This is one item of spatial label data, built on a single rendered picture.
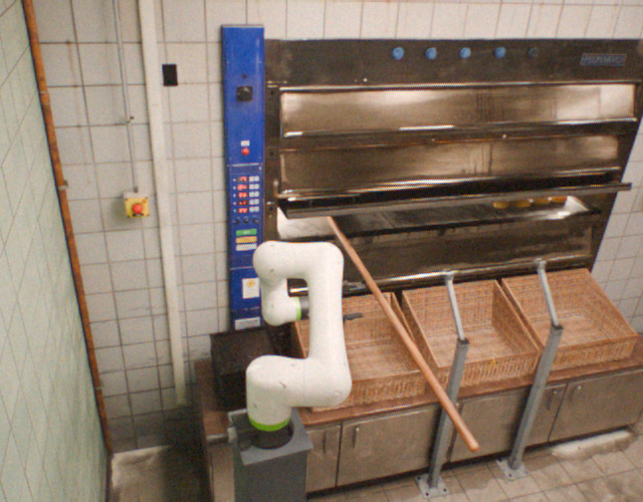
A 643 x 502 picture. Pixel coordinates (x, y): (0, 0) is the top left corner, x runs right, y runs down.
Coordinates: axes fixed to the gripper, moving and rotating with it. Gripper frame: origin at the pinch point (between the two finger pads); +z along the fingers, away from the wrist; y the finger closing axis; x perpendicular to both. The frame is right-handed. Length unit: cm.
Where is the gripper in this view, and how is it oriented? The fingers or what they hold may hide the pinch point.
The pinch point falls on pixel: (360, 301)
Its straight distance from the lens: 239.1
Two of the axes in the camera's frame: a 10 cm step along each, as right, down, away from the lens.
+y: -0.5, 8.7, 4.9
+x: 2.7, 4.9, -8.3
